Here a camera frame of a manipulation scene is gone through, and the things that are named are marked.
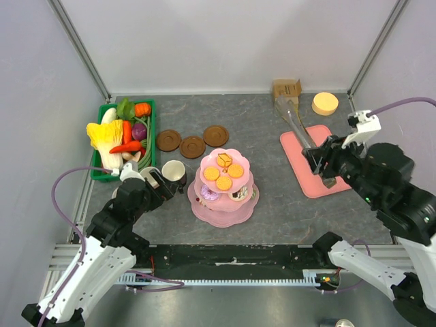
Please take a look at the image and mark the toy napa cabbage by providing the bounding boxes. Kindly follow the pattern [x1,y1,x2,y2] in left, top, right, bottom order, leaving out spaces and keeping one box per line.
[86,119,123,170]

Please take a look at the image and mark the round biscuit top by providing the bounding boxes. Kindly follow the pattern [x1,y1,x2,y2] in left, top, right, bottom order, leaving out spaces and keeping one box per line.
[227,163,244,178]

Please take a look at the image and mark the pink dessert tray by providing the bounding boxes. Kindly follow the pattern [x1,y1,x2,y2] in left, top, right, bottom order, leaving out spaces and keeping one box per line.
[280,131,351,199]

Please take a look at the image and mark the toy purple onion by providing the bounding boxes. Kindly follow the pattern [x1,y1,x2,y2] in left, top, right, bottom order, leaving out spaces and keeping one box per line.
[131,123,148,141]

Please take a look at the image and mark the toy green beans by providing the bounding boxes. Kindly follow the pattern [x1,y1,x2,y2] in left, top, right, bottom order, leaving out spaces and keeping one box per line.
[136,116,152,169]

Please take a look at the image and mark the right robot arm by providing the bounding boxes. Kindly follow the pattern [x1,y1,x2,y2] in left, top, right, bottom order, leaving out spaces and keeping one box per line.
[302,110,435,326]

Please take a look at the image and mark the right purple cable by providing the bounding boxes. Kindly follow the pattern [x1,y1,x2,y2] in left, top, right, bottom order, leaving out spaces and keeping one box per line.
[320,97,436,294]

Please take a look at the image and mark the toy white radish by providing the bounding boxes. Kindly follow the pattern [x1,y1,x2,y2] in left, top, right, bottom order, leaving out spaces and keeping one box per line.
[100,108,117,125]

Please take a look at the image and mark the brown saucer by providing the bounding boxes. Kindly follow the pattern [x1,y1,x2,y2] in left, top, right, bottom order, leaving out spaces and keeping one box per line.
[203,125,229,147]
[179,136,206,159]
[156,129,181,152]

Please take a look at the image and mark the green vegetable crate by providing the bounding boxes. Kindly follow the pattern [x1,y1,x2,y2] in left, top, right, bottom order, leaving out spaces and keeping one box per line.
[90,99,156,183]

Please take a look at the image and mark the brown saucer right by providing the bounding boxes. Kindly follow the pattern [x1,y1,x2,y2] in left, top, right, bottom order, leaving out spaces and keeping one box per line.
[203,125,229,147]

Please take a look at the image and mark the black mug white inside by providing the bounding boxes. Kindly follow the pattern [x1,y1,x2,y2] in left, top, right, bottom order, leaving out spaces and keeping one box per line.
[161,160,187,193]

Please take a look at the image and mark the toy green leaf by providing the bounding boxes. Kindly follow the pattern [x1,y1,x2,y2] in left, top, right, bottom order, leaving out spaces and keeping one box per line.
[116,97,135,121]

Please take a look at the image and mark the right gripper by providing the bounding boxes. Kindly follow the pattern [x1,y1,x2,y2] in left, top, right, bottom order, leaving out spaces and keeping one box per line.
[300,130,382,204]

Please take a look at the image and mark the brown saucer middle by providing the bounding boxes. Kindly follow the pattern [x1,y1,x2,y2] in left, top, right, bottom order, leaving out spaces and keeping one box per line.
[179,136,206,159]

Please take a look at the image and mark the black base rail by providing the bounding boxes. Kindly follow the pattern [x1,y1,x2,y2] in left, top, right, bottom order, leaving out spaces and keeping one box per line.
[135,232,343,273]

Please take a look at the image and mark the round biscuit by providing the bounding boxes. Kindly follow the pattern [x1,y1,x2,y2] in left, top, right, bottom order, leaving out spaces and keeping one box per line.
[215,176,232,191]
[203,166,220,181]
[227,163,244,178]
[216,153,232,168]

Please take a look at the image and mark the white chocolate drizzle donut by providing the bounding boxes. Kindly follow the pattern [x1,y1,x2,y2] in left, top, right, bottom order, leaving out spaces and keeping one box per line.
[229,185,249,202]

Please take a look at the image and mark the pink three-tier cake stand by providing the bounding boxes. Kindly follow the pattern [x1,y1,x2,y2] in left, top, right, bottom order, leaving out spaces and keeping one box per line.
[187,149,259,228]

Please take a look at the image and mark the green mug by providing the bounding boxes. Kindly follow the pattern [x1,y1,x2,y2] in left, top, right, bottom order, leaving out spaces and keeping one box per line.
[111,187,119,199]

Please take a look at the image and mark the pink mug white inside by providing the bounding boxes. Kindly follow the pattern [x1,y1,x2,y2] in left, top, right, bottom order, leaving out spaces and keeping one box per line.
[139,166,155,183]

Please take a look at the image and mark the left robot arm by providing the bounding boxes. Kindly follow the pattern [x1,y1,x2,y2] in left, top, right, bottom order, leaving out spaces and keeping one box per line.
[22,161,186,326]

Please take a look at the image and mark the brown saucer left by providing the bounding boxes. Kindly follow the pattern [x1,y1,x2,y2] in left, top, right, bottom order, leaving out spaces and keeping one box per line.
[156,129,181,152]

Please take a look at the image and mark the metal tongs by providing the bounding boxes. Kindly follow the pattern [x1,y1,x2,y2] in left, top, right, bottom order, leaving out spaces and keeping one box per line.
[276,101,317,149]

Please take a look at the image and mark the purple cable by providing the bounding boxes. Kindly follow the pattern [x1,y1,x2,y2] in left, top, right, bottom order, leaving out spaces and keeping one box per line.
[320,97,436,294]
[33,166,185,326]

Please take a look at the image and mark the cardboard box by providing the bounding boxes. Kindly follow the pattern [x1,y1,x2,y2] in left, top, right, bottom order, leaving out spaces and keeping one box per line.
[272,79,302,112]

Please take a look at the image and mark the purple donut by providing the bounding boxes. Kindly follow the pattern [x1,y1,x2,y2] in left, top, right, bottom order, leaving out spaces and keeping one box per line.
[200,185,220,201]

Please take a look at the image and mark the toy pumpkin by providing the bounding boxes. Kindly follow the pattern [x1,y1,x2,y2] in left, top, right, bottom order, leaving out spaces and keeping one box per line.
[134,102,152,118]

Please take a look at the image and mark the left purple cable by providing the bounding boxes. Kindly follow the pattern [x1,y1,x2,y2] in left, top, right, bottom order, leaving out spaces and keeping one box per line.
[33,166,185,326]

